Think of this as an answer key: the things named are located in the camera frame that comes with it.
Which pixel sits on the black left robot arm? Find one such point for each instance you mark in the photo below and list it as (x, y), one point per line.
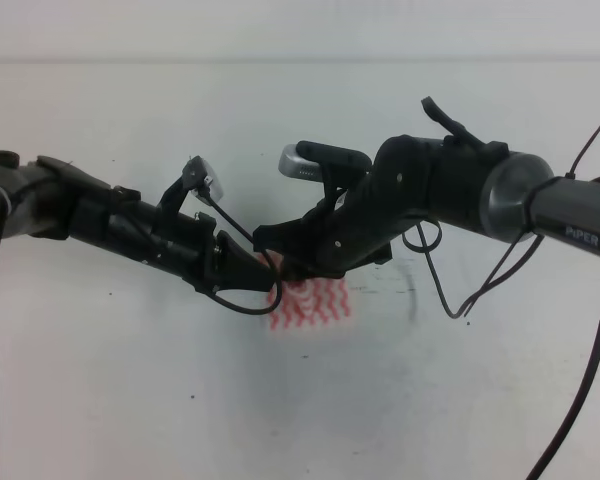
(52, 199)

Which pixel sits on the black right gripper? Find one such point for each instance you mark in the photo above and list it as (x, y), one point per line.
(331, 241)

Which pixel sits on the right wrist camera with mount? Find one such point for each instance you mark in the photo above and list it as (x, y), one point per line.
(336, 168)

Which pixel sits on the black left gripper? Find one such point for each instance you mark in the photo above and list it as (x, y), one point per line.
(184, 247)

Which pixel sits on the pink white striped towel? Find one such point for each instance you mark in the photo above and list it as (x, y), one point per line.
(310, 305)

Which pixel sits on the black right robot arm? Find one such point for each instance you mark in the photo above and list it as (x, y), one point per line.
(459, 180)

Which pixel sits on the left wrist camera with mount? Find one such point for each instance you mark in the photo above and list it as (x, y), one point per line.
(197, 178)

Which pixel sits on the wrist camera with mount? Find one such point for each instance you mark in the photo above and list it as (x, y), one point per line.
(336, 168)
(197, 178)

